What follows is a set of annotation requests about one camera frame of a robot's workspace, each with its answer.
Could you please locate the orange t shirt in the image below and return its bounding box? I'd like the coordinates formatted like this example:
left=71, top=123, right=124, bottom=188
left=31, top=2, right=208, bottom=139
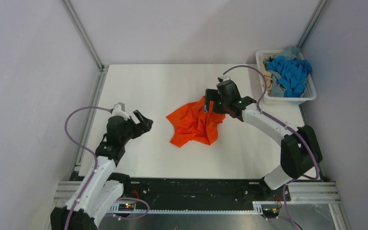
left=166, top=96, right=226, bottom=148

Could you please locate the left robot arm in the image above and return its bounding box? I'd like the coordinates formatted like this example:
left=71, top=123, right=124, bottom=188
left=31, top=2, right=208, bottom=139
left=50, top=105, right=153, bottom=230

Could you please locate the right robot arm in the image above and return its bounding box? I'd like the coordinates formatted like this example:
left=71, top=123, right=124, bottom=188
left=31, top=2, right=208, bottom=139
left=203, top=80, right=322, bottom=200

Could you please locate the beige t shirt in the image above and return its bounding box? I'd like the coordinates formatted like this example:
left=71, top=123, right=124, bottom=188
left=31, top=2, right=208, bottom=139
left=262, top=70, right=273, bottom=94

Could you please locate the blue t shirt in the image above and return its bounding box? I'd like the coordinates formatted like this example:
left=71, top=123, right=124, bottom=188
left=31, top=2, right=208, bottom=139
left=265, top=55, right=312, bottom=98

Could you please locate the left controller board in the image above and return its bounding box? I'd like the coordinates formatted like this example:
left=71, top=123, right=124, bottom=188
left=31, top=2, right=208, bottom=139
left=117, top=203, right=136, bottom=212

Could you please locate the controller board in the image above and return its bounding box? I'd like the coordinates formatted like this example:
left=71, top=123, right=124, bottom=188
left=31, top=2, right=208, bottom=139
left=117, top=203, right=136, bottom=212
left=261, top=208, right=280, bottom=220

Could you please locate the right controller board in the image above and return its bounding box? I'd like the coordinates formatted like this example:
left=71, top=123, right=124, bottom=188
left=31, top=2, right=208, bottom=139
left=261, top=208, right=280, bottom=220

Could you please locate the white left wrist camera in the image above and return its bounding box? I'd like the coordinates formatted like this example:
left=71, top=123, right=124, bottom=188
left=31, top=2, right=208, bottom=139
left=111, top=102, right=130, bottom=121

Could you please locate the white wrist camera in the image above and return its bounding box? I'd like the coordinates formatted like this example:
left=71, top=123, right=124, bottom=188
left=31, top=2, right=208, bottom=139
left=111, top=102, right=130, bottom=121
left=218, top=75, right=231, bottom=82

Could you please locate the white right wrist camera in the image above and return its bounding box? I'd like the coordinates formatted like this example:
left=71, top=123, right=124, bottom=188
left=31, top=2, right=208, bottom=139
left=218, top=75, right=231, bottom=82

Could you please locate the left aluminium frame post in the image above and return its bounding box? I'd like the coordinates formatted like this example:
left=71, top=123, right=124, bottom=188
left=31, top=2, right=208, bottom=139
left=60, top=0, right=104, bottom=72

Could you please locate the aluminium frame post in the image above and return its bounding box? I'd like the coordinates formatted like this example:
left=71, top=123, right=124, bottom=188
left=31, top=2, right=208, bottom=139
left=60, top=0, right=104, bottom=72
left=296, top=0, right=330, bottom=49

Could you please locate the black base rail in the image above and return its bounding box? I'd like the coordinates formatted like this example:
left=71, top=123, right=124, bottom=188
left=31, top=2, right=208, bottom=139
left=69, top=172, right=326, bottom=212

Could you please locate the aluminium base frame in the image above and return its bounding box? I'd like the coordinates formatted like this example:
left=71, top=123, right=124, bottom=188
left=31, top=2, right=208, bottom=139
left=44, top=181, right=353, bottom=230

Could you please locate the right aluminium frame post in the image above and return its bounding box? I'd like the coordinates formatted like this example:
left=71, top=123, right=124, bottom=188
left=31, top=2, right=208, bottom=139
left=296, top=0, right=330, bottom=49

